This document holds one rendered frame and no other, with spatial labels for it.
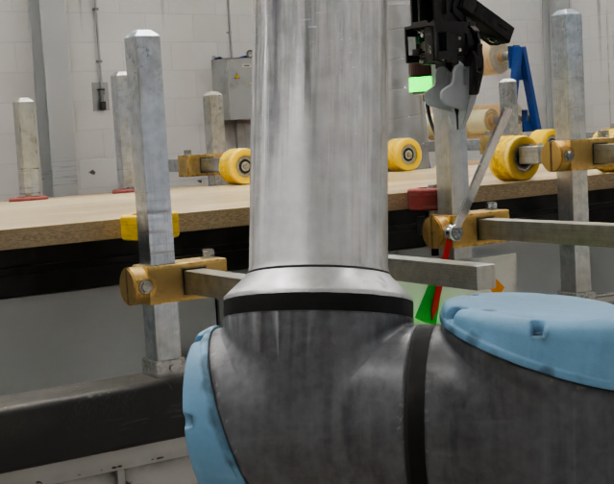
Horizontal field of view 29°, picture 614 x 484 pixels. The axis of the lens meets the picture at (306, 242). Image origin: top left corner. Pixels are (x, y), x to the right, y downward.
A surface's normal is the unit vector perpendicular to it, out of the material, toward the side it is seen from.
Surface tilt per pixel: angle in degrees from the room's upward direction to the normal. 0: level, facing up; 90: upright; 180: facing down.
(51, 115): 90
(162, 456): 90
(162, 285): 90
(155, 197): 90
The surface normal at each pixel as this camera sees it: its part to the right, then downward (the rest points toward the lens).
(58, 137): 0.62, 0.04
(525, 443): -0.26, 0.10
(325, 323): 0.04, -0.15
